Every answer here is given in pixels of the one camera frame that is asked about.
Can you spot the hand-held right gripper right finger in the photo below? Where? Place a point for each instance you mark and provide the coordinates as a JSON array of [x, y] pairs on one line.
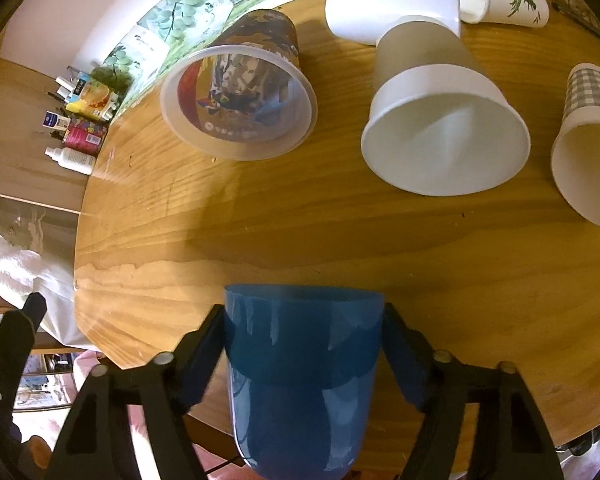
[[406, 360]]

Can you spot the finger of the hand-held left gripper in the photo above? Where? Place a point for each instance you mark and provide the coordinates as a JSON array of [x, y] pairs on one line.
[[15, 350]]

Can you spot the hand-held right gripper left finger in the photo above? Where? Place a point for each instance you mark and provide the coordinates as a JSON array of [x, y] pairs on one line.
[[206, 360]]

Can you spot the blue plastic cup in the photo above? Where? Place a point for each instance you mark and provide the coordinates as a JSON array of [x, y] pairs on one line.
[[300, 410]]

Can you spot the brown and white paper cup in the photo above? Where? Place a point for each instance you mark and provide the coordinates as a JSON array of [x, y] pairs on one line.
[[430, 45]]

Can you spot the grey checked paper cup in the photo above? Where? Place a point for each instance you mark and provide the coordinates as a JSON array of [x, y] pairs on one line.
[[590, 90]]

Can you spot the clear cup with colourful print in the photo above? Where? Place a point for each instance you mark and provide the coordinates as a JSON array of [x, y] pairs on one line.
[[262, 35]]

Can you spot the plain white cup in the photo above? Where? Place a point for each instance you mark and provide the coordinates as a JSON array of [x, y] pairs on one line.
[[380, 5]]

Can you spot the white cloth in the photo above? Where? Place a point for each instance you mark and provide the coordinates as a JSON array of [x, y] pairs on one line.
[[15, 270]]

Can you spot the wooden cabinet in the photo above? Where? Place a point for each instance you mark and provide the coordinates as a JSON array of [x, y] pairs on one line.
[[15, 160]]

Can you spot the white spray bottle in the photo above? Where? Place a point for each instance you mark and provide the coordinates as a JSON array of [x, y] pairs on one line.
[[77, 160]]

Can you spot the pink can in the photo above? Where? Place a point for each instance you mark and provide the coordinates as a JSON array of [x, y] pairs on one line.
[[85, 136]]

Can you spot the small white jar blue label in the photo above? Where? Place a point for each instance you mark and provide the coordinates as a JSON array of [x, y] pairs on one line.
[[55, 122]]

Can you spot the yellow snack packet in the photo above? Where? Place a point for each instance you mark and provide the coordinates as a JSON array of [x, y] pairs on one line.
[[95, 97]]

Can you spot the grape print carton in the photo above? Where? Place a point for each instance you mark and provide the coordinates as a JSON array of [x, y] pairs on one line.
[[180, 5]]

